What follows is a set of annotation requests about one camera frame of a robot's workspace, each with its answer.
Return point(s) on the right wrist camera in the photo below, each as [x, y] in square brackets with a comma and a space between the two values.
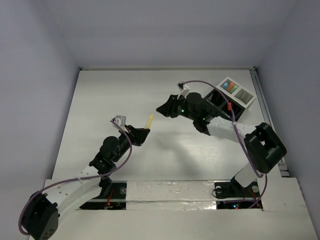
[183, 89]

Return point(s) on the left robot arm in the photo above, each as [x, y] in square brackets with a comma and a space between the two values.
[47, 208]

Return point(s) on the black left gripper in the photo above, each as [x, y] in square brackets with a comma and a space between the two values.
[133, 135]

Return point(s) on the clear capped highlighter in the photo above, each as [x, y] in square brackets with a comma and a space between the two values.
[234, 88]

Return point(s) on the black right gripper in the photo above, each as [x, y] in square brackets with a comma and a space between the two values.
[168, 108]

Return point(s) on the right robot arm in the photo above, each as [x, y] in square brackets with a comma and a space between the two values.
[260, 144]

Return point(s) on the teal highlighter pen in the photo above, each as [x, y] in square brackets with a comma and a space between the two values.
[230, 86]

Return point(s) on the yellow highlighter pen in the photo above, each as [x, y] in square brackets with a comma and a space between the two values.
[149, 121]

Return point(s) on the orange black highlighter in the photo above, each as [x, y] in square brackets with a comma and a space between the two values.
[229, 106]

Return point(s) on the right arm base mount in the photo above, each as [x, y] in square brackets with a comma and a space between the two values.
[233, 196]

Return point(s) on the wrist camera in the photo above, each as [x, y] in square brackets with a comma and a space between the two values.
[119, 122]
[183, 89]

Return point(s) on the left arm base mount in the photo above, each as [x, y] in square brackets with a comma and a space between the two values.
[115, 199]

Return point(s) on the white organizer container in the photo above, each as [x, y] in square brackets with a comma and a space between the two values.
[241, 95]

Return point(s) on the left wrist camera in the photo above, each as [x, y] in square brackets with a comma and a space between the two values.
[119, 122]

